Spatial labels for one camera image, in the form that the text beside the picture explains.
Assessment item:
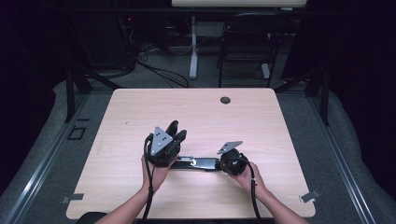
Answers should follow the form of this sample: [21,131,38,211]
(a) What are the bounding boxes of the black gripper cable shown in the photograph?
[141,133,157,224]
[235,156,263,224]

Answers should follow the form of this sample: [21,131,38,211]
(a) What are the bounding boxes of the black chair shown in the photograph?
[217,12,290,89]

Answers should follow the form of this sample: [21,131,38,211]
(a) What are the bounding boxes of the person's right hand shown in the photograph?
[230,161,269,196]

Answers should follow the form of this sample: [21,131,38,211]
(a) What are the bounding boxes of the grey tape strip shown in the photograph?
[299,189,322,204]
[60,192,85,205]

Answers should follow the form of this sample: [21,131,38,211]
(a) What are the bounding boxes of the aluminium floor rail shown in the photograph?
[306,95,379,224]
[0,92,92,224]

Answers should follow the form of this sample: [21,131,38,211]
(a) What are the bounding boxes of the person's left hand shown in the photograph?
[141,153,178,192]

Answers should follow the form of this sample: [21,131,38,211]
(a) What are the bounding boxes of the black metal stand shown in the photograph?
[64,65,123,123]
[274,65,332,127]

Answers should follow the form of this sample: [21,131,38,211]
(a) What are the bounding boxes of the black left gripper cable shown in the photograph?
[141,133,157,224]

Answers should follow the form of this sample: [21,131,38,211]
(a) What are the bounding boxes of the black floor cables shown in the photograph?
[135,43,191,89]

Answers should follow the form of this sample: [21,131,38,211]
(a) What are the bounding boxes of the black stapler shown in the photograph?
[171,155,222,172]

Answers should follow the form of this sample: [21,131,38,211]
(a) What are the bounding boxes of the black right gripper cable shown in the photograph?
[235,156,263,224]

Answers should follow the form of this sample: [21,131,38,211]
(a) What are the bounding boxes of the dark equipment cabinet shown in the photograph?
[70,12,137,72]

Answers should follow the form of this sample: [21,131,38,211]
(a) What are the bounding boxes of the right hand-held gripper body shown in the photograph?
[217,140,250,176]

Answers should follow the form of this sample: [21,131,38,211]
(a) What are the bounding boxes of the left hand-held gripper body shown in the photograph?
[143,125,183,168]

